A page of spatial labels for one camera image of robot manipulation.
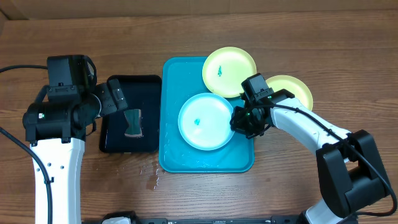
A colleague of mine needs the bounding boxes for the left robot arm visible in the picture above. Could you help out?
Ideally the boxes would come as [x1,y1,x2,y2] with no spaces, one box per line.
[22,55,127,223]

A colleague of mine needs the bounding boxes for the teal plastic tray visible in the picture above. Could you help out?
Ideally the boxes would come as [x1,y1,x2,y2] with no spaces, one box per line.
[159,57,255,173]

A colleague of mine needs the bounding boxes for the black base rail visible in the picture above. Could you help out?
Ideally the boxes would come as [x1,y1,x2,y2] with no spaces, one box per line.
[81,211,308,224]

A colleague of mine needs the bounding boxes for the green scrubbing sponge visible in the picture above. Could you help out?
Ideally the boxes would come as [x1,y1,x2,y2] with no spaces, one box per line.
[124,109,143,138]

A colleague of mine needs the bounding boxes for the light blue plate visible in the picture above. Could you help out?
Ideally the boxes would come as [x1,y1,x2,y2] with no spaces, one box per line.
[177,93,234,151]

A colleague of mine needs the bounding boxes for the yellow-green plate top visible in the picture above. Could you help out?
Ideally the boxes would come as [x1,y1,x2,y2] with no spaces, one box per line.
[202,47,257,98]

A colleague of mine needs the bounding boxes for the black plastic tray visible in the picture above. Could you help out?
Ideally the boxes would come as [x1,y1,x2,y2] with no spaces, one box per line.
[99,75,162,154]

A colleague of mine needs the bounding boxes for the yellow-green plate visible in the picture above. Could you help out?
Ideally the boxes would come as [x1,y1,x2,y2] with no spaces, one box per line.
[202,47,257,98]
[266,75,313,111]

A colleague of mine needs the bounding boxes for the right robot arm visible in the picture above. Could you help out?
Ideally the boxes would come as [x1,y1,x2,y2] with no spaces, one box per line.
[230,73,397,224]

